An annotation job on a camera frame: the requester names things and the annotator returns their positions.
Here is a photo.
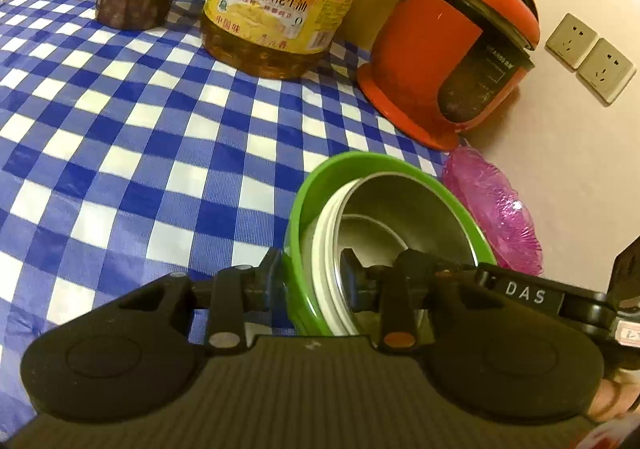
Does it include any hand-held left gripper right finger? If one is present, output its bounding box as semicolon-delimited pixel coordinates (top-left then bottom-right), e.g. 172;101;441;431
341;249;481;350

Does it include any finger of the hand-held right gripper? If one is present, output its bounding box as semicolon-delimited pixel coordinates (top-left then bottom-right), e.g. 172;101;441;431
472;265;566;319

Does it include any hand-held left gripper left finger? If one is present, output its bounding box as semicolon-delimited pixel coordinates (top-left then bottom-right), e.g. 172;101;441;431
117;249;287;349

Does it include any pink translucent plastic plate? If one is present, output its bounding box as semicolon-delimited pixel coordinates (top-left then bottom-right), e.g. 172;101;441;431
450;164;541;265
442;146;533;250
465;189;544;276

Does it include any white plastic bowl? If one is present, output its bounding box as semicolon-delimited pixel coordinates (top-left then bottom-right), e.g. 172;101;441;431
300;179;368;337

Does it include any green plastic bowl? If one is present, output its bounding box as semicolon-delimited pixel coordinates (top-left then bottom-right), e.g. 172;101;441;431
284;152;498;337

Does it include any stainless steel bowl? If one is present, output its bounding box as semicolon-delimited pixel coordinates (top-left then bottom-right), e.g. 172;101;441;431
336;172;476;325

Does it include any person's right hand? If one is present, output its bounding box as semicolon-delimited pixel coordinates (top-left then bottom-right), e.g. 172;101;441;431
587;378;639;422

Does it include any blue white checkered tablecloth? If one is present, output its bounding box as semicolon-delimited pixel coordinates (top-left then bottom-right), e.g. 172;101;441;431
0;0;481;435

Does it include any red electric pressure cooker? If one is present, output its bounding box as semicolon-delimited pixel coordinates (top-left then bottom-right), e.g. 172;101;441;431
356;0;542;152

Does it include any large cooking oil bottle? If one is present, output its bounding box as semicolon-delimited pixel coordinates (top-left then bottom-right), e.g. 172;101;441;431
200;0;393;80

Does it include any beige wall socket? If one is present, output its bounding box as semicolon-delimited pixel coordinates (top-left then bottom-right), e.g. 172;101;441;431
545;13;599;70
577;38;637;104

